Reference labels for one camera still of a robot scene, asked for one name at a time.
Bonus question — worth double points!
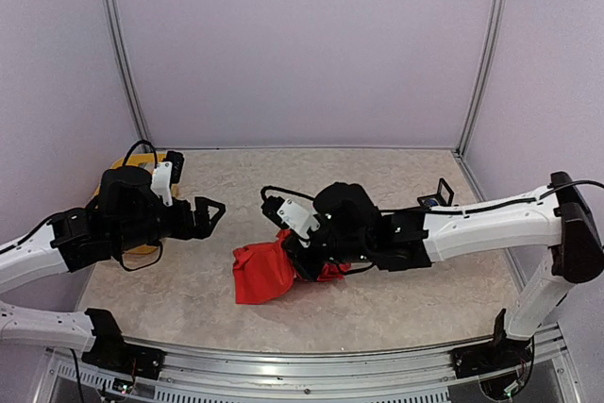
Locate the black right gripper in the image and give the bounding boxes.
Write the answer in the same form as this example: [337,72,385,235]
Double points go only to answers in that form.
[271,227,370,285]

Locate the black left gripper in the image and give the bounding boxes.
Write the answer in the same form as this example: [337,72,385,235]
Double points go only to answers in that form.
[113,196,225,254]

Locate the red t-shirt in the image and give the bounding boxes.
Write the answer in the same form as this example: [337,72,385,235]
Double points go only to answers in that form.
[231,227,351,305]

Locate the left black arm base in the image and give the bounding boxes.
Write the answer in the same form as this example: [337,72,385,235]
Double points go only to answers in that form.
[81,309,165,380]

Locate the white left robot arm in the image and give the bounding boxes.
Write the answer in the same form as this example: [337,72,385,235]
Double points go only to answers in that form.
[1,163,226,372]

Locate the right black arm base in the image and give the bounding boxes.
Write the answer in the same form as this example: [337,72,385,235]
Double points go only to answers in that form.
[450,309,531,378]

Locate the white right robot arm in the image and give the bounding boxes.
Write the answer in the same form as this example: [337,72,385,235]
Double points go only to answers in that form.
[276,172,603,369]

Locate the yellow plastic basket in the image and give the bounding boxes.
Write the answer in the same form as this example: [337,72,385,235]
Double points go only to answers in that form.
[92,150,166,260]

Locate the rear black display box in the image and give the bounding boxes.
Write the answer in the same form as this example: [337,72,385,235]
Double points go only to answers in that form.
[417,177,455,208]

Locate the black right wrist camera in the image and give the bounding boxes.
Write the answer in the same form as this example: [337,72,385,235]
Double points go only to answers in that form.
[261,195,320,240]

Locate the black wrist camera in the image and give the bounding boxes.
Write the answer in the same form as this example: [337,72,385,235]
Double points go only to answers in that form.
[151,150,185,207]
[261,195,320,240]

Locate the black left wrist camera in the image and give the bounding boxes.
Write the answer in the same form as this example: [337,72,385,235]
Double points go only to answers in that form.
[151,150,185,207]

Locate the aluminium front rail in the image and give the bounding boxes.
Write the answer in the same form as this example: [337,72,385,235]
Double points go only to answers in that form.
[32,322,581,403]

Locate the left aluminium frame post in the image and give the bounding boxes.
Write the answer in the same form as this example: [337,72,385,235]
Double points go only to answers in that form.
[102,0,151,142]

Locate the aluminium frame post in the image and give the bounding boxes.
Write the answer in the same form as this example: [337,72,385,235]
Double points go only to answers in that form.
[456,0,506,160]
[102,0,151,142]

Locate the right aluminium frame post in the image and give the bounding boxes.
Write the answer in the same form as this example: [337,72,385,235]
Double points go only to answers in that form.
[456,0,506,160]

